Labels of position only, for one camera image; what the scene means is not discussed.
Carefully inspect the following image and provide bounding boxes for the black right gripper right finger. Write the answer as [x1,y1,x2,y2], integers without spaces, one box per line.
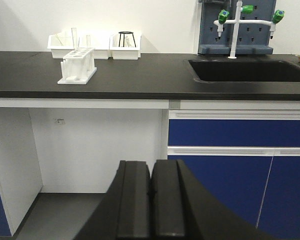
[151,160,186,238]

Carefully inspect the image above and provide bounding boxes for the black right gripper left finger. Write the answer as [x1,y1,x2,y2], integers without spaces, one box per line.
[116,161,150,239]

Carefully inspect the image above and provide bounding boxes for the short clear test tube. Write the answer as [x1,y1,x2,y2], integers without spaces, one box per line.
[86,34,91,48]

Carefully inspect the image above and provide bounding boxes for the white test tube rack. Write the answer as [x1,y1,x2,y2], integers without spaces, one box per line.
[57,47,97,85]

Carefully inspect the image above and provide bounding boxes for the tall clear test tube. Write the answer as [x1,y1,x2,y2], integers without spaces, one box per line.
[71,27,78,51]

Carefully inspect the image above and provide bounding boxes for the blue upper drawer front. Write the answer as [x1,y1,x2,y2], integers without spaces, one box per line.
[168,119,300,147]

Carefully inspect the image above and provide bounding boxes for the blue cabinet door right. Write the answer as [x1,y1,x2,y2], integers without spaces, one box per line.
[258,156,300,239]

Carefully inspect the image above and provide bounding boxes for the black lab sink basin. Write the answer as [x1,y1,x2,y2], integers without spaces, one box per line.
[188,59,300,82]

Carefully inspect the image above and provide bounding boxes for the right white storage bin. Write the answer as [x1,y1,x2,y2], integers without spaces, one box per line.
[109,31,142,60]

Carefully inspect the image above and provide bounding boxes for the white storage bin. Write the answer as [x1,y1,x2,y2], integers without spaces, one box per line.
[47,31,74,59]
[109,31,142,60]
[79,31,111,60]

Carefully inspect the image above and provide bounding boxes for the middle white storage bin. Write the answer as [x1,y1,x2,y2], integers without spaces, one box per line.
[79,31,111,60]

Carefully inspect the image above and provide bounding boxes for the left white storage bin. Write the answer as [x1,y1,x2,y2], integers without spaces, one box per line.
[47,31,74,59]

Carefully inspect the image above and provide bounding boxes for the white lab faucet green knobs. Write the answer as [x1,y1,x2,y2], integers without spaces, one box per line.
[213,0,285,59]

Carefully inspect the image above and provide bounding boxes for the black wire tripod stand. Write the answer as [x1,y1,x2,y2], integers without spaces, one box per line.
[118,31,137,48]

